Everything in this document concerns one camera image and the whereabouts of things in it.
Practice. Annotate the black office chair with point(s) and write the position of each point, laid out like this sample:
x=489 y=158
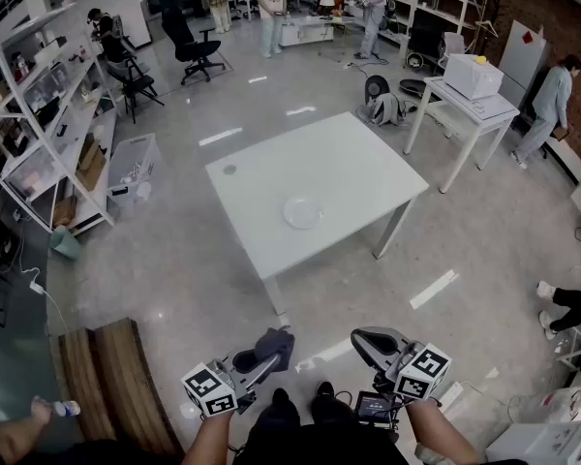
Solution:
x=191 y=46

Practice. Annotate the person's body in black clothing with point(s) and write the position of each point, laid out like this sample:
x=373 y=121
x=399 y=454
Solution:
x=319 y=443

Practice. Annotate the clear plastic water bottle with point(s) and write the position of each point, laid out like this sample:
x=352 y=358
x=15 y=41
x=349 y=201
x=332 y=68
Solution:
x=68 y=408

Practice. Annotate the grey backpack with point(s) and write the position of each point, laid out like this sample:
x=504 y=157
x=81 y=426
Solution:
x=386 y=109

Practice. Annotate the white plate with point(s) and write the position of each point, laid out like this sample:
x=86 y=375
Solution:
x=302 y=212

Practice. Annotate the black folding chair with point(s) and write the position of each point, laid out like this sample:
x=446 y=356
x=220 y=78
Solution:
x=135 y=85

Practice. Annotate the wooden bench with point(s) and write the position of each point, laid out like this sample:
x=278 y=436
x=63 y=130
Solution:
x=116 y=381

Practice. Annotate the person's right forearm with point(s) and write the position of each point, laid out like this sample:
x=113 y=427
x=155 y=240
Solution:
x=436 y=434

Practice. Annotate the clear plastic storage bin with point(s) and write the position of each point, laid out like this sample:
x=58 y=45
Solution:
x=135 y=167

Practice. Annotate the grey leaning board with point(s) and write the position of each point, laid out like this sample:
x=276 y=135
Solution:
x=523 y=61

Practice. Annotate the low white cabinet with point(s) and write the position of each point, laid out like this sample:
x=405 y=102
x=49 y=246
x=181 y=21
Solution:
x=305 y=31

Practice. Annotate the black oval tray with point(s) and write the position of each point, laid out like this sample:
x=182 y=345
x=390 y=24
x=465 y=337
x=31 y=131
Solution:
x=416 y=87

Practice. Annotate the wooden coat hanger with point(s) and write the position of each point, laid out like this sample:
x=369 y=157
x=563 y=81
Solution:
x=486 y=28

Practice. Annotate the round grey table grommet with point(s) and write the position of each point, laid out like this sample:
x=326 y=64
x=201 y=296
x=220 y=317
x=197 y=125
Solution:
x=231 y=169

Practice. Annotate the small yellow object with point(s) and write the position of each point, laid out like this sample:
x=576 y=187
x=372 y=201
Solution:
x=481 y=59

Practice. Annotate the white power strip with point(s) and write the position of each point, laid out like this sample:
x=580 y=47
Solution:
x=451 y=393

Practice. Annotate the mint green paper bag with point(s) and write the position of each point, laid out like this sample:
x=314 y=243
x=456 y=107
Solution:
x=65 y=244

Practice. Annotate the white power adapter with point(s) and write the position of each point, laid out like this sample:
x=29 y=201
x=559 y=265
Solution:
x=36 y=288

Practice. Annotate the white mesh chair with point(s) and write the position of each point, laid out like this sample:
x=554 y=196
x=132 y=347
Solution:
x=453 y=44

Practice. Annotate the person's left forearm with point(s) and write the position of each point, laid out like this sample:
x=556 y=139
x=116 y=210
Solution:
x=208 y=441

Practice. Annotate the dark grey cloth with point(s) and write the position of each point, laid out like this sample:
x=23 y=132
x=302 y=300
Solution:
x=273 y=342

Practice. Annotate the white shade table lamp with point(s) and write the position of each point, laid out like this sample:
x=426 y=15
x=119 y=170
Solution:
x=326 y=2

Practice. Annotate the black device with screen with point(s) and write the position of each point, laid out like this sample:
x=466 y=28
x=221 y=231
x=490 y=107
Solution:
x=375 y=405

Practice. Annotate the brown cardboard box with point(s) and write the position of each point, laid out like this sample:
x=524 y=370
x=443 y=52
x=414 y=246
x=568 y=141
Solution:
x=91 y=163

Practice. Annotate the black round floor fan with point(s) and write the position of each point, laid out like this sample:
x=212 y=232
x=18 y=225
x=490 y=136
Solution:
x=378 y=89

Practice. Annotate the white side table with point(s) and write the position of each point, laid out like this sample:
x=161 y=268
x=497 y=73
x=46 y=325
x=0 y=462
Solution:
x=469 y=109

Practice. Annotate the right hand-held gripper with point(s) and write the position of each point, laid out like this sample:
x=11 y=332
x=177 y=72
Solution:
x=423 y=371

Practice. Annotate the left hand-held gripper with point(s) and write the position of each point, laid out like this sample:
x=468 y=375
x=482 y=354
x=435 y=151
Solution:
x=208 y=390

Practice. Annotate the white metal stool frame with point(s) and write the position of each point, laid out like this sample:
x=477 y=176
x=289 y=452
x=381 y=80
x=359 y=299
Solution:
x=573 y=347

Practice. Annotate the white metal shelf rack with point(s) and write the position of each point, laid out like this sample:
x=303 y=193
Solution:
x=53 y=129

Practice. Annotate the white microwave oven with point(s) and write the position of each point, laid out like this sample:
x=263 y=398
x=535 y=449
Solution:
x=472 y=78

